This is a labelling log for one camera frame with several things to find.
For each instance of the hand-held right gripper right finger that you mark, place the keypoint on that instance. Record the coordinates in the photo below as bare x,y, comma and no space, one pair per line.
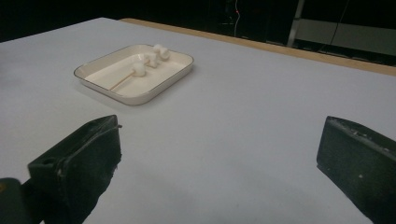
361,161

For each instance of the pale blue table sheet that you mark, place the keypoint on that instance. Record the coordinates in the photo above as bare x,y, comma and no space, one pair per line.
233,118

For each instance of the white rectangular tray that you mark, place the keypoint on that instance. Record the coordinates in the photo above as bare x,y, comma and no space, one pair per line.
155,84

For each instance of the thin wooden skewer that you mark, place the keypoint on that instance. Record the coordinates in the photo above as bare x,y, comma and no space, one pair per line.
122,81

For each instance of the white marshmallow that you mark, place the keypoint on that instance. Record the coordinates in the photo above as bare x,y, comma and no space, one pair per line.
162,52
151,59
138,68

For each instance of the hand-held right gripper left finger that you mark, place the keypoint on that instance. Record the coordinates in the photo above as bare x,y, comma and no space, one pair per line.
81,168

